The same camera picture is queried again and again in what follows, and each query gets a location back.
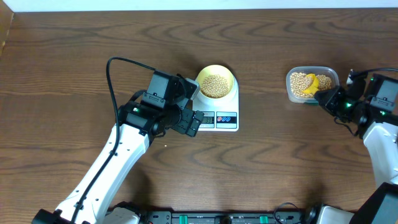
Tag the white digital kitchen scale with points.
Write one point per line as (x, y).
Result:
(220, 114)

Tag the cardboard box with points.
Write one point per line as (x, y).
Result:
(6, 17)

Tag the soybeans in bowl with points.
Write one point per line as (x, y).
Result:
(215, 86)

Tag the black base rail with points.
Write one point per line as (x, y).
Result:
(127, 213)

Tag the pale yellow bowl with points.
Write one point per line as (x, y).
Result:
(216, 70)

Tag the soybeans pile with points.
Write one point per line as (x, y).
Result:
(299, 82)

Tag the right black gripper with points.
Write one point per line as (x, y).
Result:
(328, 102)

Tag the clear plastic container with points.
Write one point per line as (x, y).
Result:
(310, 69)

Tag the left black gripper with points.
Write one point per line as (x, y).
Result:
(182, 127)

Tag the yellow measuring scoop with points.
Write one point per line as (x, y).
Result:
(313, 88)

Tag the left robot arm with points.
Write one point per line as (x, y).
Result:
(146, 116)

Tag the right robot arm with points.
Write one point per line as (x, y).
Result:
(369, 105)

